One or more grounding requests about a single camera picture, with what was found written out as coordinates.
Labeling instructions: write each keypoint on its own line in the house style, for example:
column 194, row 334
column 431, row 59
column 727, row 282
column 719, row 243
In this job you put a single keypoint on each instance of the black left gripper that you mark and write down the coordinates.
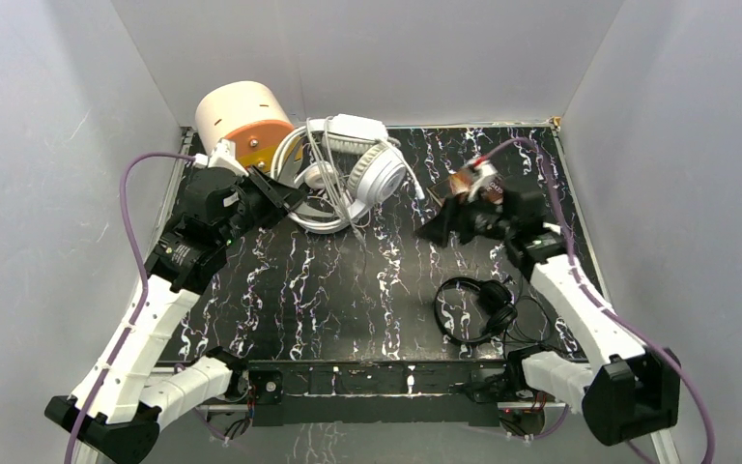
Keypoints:
column 263, row 195

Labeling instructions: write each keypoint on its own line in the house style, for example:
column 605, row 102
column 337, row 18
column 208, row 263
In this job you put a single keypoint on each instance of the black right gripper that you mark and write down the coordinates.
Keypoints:
column 452, row 217

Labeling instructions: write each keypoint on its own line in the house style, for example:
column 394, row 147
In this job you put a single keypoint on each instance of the large white over-ear headphones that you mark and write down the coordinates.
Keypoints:
column 365, row 129

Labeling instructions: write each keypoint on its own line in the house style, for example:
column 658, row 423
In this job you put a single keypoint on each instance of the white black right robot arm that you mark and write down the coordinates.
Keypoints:
column 624, row 389

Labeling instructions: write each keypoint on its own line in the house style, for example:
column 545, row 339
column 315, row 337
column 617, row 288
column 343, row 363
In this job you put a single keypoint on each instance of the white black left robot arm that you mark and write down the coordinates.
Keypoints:
column 113, row 410

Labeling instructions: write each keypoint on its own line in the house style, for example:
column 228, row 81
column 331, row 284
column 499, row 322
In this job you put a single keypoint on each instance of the small white on-ear headphones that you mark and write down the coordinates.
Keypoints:
column 320, row 192

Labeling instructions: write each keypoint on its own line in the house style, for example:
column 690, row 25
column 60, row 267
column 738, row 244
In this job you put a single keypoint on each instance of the orange brown paperback book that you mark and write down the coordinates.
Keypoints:
column 450, row 187

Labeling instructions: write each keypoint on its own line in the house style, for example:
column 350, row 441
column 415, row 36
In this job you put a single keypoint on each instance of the pastel mini drawer cabinet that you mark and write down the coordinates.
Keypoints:
column 247, row 113

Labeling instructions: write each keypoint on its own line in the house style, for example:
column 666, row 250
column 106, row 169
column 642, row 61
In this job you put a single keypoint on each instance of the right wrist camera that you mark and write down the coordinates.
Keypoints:
column 476, row 178

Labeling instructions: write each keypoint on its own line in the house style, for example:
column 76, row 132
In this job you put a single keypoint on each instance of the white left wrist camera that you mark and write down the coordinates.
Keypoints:
column 223, row 155

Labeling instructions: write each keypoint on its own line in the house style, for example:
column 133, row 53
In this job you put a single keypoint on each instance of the black wired headphones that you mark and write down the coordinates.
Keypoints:
column 499, row 301

